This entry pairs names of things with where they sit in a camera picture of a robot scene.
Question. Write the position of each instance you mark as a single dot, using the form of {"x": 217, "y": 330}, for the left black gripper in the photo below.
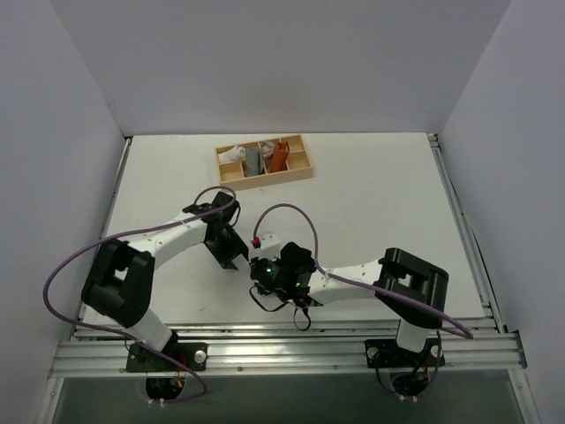
{"x": 225, "y": 249}

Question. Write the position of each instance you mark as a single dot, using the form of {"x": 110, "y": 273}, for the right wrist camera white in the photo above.
{"x": 266, "y": 246}

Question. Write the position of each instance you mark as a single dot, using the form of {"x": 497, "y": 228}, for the aluminium frame rail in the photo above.
{"x": 281, "y": 349}

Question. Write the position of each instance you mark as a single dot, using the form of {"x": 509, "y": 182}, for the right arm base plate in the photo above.
{"x": 385, "y": 353}

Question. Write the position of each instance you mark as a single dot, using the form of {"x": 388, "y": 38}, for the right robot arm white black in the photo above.
{"x": 414, "y": 289}

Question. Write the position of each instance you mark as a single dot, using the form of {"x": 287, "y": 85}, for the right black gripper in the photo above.
{"x": 258, "y": 271}

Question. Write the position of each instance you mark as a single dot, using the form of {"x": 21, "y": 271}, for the grey rolled cloth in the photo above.
{"x": 254, "y": 162}

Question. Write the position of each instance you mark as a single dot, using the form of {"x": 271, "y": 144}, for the orange rolled cloth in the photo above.
{"x": 279, "y": 157}

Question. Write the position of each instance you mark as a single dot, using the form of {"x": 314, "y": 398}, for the wooden compartment tray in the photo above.
{"x": 299, "y": 165}

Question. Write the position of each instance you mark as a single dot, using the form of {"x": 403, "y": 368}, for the black underwear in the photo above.
{"x": 296, "y": 259}

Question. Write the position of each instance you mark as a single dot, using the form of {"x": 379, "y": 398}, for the white rolled cloth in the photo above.
{"x": 235, "y": 153}

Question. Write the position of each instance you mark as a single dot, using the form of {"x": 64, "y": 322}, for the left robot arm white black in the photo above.
{"x": 119, "y": 284}

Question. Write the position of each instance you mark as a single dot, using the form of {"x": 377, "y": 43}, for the pale patterned rolled cloth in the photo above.
{"x": 267, "y": 147}

